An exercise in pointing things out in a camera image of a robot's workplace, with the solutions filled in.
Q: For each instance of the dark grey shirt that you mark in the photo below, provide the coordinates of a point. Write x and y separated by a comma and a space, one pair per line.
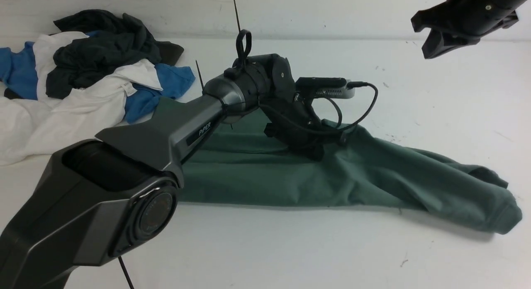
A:
108, 42

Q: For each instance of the white shirt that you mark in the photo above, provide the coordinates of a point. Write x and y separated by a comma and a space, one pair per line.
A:
46, 125

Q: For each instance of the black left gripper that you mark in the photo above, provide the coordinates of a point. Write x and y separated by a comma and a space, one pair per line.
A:
292, 119

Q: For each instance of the green long sleeve shirt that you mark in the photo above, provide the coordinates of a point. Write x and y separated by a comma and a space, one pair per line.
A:
240, 165

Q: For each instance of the blue shirt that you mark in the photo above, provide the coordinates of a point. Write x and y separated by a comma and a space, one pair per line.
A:
18, 72

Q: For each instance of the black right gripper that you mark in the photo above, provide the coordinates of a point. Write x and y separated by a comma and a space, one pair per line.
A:
472, 17

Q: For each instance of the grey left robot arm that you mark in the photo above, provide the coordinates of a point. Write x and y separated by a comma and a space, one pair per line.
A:
97, 200

